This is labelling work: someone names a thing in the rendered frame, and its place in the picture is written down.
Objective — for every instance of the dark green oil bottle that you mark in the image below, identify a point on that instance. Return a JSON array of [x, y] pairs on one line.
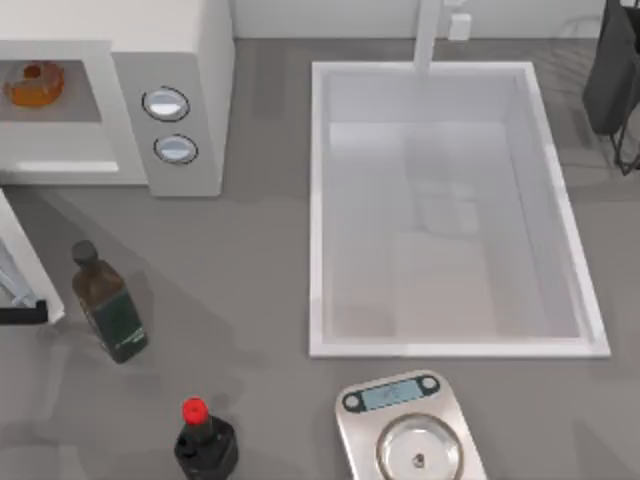
[[107, 305]]

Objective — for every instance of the pale microwave oven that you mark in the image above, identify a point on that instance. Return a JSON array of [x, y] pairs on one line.
[[210, 60]]

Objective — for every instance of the small round microwave knob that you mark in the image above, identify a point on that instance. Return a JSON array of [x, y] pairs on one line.
[[175, 149]]

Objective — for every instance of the tall white tap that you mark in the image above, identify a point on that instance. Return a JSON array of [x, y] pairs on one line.
[[425, 35]]

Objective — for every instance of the orange-brown bread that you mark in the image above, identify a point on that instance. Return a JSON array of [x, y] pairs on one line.
[[35, 85]]

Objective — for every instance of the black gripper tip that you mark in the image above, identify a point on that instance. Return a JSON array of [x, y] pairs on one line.
[[22, 314]]

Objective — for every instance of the silver kitchen scale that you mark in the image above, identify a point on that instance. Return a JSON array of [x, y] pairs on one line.
[[360, 425]]

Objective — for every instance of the large round microwave knob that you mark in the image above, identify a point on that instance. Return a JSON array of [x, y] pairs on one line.
[[165, 104]]

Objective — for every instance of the white microwave door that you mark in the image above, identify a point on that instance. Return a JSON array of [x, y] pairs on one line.
[[30, 250]]

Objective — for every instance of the black bottle with red cap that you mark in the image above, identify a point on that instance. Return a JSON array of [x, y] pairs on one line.
[[205, 442]]

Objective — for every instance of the white sink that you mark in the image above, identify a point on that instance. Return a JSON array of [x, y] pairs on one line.
[[450, 225]]

